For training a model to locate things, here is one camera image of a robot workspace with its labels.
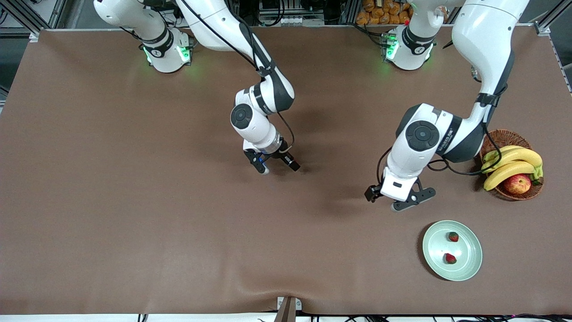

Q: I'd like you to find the pile of golden bread rolls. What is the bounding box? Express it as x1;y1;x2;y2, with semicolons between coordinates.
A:
356;0;412;25

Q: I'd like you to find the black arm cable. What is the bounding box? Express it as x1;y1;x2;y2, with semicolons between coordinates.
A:
377;123;503;185
177;0;296;155

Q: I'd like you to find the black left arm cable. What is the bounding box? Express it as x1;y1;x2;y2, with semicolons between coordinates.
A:
377;123;503;185

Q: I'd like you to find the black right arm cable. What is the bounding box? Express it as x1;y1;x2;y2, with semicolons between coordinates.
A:
177;0;296;155

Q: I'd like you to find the red apple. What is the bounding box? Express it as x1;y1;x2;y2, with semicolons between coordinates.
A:
503;174;532;195

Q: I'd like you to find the large table cover mat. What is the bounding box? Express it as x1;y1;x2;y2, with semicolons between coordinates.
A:
0;28;572;316

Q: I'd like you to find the white connector strip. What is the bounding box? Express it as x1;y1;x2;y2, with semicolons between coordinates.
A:
259;13;325;26

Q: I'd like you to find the yellow banana bunch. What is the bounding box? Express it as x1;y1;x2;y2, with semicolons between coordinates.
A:
482;145;544;192

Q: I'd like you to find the brown wicker basket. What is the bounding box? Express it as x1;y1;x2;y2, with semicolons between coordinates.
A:
480;129;545;201

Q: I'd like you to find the aluminium frame strut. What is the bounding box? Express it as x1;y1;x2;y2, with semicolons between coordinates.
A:
0;0;67;34

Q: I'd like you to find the metal table clamp bracket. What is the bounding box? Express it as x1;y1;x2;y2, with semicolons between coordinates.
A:
277;296;302;322

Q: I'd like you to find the pale green round plate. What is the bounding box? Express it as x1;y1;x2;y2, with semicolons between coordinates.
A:
422;220;483;282

